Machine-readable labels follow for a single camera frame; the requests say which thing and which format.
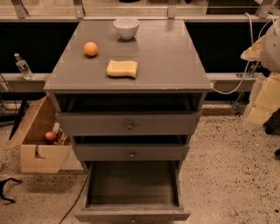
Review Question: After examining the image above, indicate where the grey top drawer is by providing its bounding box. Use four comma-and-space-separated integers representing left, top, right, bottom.
56, 112, 200, 136

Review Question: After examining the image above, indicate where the open cardboard box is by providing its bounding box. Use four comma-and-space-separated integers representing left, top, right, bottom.
7, 96, 77, 173

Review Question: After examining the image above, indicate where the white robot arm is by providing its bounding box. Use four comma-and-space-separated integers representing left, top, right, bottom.
241, 18, 280, 129

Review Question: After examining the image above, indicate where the black floor cable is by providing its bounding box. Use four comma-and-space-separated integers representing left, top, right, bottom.
58, 174, 89, 224

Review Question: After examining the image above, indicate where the grey middle drawer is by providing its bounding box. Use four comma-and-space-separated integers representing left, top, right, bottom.
73, 135, 189, 161

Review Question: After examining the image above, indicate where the grey drawer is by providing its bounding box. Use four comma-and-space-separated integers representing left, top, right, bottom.
74, 161, 190, 223
73, 135, 189, 161
56, 112, 200, 136

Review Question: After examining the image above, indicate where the grey bottom drawer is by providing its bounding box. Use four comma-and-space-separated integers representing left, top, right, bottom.
74, 161, 190, 223

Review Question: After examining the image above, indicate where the white ceramic bowl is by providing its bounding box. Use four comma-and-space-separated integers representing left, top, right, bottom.
113, 18, 140, 39

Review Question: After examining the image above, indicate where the clear plastic water bottle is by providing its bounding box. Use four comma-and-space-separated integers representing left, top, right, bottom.
14, 53, 33, 81

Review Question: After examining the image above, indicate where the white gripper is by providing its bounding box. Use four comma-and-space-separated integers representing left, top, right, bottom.
241, 36, 280, 130

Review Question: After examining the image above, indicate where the black strap on floor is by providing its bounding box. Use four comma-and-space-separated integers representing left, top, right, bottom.
0, 178, 23, 204

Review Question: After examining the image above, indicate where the yellow sponge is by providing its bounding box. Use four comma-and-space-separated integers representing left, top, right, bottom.
106, 60, 138, 78

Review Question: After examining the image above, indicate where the white cable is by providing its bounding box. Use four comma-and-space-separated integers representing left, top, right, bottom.
212, 11, 275, 95

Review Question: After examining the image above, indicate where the grey wooden drawer cabinet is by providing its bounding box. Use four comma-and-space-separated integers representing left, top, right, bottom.
43, 19, 214, 176

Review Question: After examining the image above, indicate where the metal frame rail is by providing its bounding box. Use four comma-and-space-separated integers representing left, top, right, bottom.
0, 73, 264, 92

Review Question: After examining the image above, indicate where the orange ball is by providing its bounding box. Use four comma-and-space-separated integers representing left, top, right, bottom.
84, 42, 98, 57

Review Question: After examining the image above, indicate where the red apple in box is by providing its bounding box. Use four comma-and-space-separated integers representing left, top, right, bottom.
45, 131, 57, 143

